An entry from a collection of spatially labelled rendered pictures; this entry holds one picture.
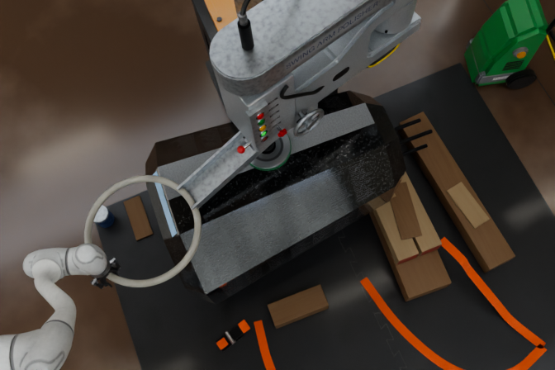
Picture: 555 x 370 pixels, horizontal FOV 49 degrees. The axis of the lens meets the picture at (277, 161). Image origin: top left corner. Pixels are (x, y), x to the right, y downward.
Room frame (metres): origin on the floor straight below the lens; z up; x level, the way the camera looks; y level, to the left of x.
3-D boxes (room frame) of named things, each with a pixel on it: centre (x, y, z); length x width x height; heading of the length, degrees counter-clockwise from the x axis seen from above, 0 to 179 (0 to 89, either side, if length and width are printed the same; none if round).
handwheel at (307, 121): (1.02, -0.13, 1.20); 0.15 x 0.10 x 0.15; 119
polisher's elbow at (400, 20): (1.39, -0.54, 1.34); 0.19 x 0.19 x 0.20
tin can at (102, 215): (1.11, 1.03, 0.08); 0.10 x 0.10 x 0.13
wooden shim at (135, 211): (1.09, 0.84, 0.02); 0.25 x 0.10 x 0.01; 15
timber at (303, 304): (0.45, 0.01, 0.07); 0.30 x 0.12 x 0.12; 103
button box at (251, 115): (0.93, 0.04, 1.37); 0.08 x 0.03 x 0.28; 119
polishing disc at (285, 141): (1.06, 0.04, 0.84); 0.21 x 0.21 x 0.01
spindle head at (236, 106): (1.10, -0.03, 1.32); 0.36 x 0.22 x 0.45; 119
